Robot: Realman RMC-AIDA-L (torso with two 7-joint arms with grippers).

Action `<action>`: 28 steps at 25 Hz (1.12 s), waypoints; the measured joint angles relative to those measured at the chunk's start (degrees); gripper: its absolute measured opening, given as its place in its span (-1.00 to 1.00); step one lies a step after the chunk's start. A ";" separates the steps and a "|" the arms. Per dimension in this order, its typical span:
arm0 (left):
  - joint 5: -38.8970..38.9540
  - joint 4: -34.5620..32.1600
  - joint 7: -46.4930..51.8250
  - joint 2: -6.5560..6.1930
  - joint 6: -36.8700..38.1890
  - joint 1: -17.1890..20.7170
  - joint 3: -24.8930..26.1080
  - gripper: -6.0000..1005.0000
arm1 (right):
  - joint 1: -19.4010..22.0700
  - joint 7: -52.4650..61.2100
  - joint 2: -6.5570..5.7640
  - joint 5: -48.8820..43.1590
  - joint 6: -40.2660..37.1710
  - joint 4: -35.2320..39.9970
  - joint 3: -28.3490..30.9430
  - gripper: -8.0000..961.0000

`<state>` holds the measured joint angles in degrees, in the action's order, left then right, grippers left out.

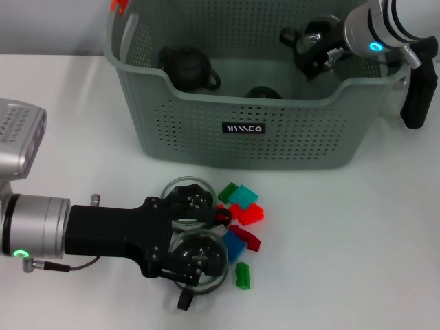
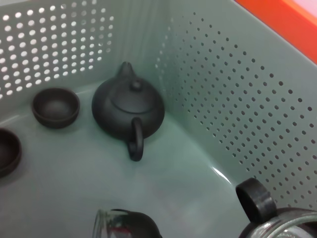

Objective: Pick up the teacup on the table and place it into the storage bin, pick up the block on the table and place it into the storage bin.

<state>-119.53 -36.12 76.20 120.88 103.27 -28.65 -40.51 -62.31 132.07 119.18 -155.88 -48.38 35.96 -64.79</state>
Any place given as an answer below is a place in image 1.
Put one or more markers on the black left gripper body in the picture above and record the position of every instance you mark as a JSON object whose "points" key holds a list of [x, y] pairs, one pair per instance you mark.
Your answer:
{"points": [[113, 230]]}

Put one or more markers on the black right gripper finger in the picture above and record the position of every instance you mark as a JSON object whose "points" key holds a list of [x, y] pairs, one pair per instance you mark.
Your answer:
{"points": [[311, 65]]}

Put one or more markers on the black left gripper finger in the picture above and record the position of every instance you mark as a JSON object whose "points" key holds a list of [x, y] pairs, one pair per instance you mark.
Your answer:
{"points": [[192, 204], [185, 268]]}

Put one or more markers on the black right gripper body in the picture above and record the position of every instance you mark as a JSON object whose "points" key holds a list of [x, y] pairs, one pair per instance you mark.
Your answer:
{"points": [[338, 41]]}

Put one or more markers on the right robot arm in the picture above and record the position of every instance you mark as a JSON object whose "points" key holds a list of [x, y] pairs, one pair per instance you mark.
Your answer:
{"points": [[395, 20]]}

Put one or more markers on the grey-green perforated storage bin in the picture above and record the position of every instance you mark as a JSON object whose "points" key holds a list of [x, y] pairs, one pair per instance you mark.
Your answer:
{"points": [[275, 144]]}

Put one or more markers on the small green toy brick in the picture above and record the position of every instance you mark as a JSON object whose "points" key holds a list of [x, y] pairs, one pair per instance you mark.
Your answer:
{"points": [[227, 192]]}

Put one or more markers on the small red toy brick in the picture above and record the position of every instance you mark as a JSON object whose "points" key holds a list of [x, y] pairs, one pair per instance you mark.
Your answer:
{"points": [[235, 210]]}

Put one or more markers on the teal toy brick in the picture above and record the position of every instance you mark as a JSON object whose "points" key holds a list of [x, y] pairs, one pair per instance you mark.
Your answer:
{"points": [[244, 196]]}

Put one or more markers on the blue toy brick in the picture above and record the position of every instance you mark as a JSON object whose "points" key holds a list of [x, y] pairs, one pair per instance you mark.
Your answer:
{"points": [[235, 247]]}

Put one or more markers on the long green toy brick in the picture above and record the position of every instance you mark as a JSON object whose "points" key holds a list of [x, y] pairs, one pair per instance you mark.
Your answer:
{"points": [[242, 276]]}

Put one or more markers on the large red toy brick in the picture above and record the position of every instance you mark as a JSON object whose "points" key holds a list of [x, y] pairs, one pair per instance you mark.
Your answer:
{"points": [[252, 214]]}

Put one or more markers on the dark red curved brick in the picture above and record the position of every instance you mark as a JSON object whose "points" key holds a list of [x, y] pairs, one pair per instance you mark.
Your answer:
{"points": [[245, 235]]}

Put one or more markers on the black curved stand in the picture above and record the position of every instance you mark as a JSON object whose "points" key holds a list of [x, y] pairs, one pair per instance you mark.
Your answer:
{"points": [[417, 96]]}

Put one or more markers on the black clay teapot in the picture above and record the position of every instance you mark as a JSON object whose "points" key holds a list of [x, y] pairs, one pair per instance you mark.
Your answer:
{"points": [[187, 67]]}

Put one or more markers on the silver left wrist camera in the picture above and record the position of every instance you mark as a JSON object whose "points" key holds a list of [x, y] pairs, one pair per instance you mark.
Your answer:
{"points": [[17, 144]]}

